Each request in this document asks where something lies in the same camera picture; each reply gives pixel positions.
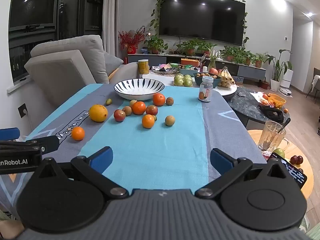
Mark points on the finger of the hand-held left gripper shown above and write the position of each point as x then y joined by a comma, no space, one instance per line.
8,133
50,143

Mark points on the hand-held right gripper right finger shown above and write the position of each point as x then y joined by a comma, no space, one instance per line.
220,160

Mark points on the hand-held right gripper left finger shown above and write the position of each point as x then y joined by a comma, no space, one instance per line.
102,158

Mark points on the orange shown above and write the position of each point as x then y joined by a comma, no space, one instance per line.
148,121
138,107
159,99
78,133

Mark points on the large yellow citrus fruit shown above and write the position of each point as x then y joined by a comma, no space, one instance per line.
98,113

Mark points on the small red apple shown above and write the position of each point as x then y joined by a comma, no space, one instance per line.
151,110
119,115

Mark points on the small brownish round fruit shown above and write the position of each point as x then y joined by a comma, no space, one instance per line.
169,101
127,110
133,102
169,120

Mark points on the small green oval fruit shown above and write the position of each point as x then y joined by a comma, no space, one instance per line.
108,101
155,118

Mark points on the white blue-striped bowl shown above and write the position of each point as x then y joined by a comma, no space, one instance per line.
130,92

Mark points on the tall glass cup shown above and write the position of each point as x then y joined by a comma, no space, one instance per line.
270,137

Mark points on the dark marble round table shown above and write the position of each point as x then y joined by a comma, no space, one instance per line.
247,107

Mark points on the blue and grey tablecloth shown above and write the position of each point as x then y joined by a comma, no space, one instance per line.
162,142

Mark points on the green apple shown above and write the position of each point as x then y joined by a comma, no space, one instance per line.
280,152

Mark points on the black cloth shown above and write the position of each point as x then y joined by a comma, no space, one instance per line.
272,113

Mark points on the clear jar with white lid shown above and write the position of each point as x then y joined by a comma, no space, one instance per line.
206,89

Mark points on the dark red plum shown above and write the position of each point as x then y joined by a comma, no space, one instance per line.
300,160
293,160

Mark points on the metal spoon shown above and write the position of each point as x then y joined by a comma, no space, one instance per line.
285,125

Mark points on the plastic bag of oranges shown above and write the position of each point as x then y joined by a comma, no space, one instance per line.
265,101

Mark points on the black smartphone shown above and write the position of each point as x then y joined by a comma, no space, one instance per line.
295,173

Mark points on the dark bowl of longans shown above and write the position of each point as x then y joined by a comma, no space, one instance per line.
216,81

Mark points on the grey fabric sofa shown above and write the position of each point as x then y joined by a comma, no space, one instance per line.
65,65

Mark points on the bunch of bananas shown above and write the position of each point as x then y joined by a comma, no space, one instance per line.
226,78

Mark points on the orange plastic basket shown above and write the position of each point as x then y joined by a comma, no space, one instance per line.
277,100

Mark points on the round wooden side table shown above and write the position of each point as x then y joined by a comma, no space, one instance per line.
302,175

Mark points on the bag of green apples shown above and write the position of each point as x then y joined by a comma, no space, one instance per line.
183,80

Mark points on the small floor potted plant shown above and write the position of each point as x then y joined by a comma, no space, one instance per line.
264,83

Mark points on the large red apple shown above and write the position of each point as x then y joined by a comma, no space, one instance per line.
213,71

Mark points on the small white bottle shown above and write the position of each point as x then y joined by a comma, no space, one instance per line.
205,69

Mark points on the white robot vacuum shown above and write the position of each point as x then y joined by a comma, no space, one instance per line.
285,92

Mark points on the teal basket of snacks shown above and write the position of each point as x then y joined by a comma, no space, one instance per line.
187,71

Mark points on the grey television cabinet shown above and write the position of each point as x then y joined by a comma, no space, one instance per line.
250,70

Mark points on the grey sofa cushion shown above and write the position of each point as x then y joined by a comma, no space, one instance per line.
112,62

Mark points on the white coffee table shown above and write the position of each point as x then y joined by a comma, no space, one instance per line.
165,78

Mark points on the glass vase with green plant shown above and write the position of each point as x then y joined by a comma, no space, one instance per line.
212,61

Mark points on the yellow can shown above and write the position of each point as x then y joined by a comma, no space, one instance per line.
143,66

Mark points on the orange box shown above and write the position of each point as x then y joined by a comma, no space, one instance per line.
190,61

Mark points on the potted green plant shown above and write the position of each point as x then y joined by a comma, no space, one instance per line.
188,48
246,58
230,53
258,61
206,48
155,44

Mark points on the white vacuum dock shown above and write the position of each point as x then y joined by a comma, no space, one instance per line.
288,78

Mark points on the glass dish with sweets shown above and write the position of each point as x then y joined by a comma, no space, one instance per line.
163,70

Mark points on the tall plant in white pot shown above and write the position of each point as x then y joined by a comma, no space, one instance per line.
277,70

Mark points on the grey dining chair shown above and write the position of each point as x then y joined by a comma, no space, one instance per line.
314,82

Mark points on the red flower arrangement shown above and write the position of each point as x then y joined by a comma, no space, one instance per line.
131,37

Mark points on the dark window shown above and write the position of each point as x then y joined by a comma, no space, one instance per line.
32,5

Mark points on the white curtain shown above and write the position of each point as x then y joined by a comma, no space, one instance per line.
111,17

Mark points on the dark wall outlet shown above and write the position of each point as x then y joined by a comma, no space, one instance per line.
22,110

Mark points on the black wall television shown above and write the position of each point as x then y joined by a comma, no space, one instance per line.
202,17

